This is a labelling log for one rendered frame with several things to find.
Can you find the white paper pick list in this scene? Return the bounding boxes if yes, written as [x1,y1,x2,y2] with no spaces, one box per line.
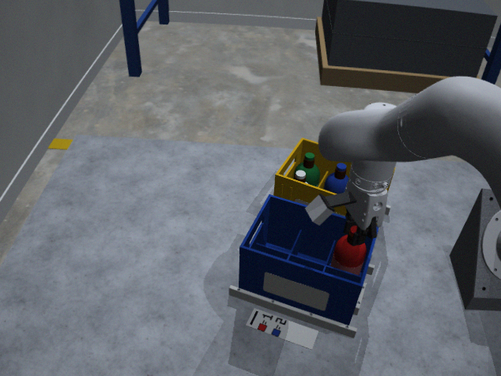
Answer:
[246,308,318,350]

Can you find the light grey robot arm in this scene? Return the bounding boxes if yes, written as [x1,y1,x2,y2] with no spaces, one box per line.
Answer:
[305,77,501,280]

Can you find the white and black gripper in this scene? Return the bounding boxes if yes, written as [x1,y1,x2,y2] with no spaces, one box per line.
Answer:
[344,177,387,246]

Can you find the red bottle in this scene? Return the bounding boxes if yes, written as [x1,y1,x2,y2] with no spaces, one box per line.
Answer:
[330,226,367,275]

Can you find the green bottle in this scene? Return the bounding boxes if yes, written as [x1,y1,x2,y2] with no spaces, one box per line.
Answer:
[293,152,320,187]

